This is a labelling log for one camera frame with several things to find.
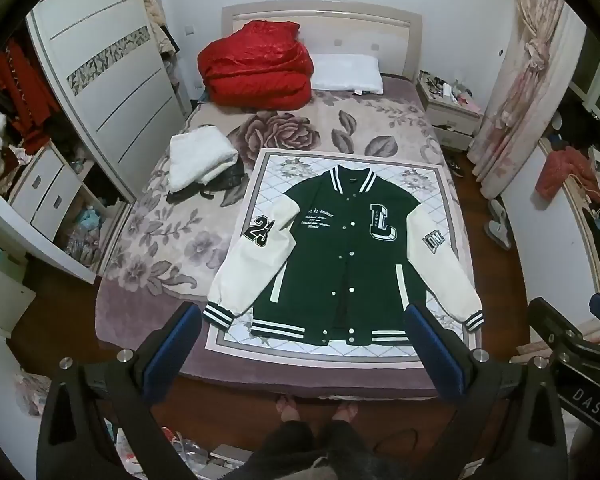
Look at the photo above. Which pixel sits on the white dresser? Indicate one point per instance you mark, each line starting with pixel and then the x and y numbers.
pixel 545 230

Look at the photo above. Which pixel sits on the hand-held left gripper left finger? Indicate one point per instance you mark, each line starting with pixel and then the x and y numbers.
pixel 172 345

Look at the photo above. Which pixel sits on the clear plastic bags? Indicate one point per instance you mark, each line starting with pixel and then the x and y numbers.
pixel 180 452

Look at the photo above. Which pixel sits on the pink floral curtain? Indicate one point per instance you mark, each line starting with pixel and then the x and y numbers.
pixel 520 85

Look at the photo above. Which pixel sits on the person's foot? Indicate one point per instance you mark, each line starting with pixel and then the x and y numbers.
pixel 286 410
pixel 344 412

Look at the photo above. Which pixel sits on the white fleece garment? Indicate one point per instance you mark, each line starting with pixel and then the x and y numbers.
pixel 200 157

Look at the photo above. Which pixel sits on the person's dark pants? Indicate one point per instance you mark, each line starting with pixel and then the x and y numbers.
pixel 305 452

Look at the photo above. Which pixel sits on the red jacket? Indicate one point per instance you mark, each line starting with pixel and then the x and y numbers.
pixel 562 172

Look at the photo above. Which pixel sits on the red quilt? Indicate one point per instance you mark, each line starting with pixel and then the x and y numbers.
pixel 257 65

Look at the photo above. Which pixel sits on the hanging red clothes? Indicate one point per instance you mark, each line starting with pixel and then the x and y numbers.
pixel 22 90

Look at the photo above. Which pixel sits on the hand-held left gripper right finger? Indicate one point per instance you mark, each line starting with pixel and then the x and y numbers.
pixel 435 350

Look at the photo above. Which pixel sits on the white nightstand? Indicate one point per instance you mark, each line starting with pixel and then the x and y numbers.
pixel 452 115

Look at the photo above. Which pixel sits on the white pillow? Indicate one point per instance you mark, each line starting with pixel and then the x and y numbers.
pixel 347 74

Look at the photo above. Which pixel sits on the person's right foot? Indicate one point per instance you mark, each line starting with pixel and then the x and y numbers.
pixel 344 412

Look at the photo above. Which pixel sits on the grey slippers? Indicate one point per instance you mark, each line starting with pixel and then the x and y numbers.
pixel 497 225

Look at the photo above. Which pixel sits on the black garment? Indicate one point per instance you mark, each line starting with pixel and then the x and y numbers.
pixel 227 180

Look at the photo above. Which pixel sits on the bed with beige headboard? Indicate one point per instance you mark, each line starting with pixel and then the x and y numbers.
pixel 325 25

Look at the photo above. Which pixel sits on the white wardrobe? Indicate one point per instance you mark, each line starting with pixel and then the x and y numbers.
pixel 105 75

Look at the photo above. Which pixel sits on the white quilted floral mat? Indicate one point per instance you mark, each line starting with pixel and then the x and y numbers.
pixel 280 175

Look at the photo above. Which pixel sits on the black shoes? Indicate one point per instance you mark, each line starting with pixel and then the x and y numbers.
pixel 455 167

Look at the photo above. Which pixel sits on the person's left foot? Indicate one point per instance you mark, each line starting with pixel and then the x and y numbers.
pixel 286 410

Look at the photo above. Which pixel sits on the green varsity jacket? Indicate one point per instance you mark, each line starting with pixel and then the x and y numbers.
pixel 345 260

